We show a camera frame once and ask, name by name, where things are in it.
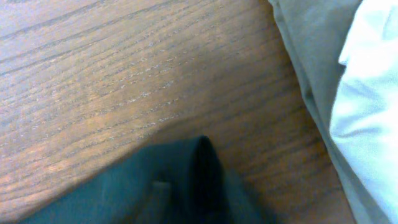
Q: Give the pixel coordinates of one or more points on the black leggings with red waistband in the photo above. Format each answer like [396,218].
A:
[178,182]

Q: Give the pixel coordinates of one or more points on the beige garment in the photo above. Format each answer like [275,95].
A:
[314,33]

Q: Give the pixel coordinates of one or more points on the white crumpled garment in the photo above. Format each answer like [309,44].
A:
[364,116]

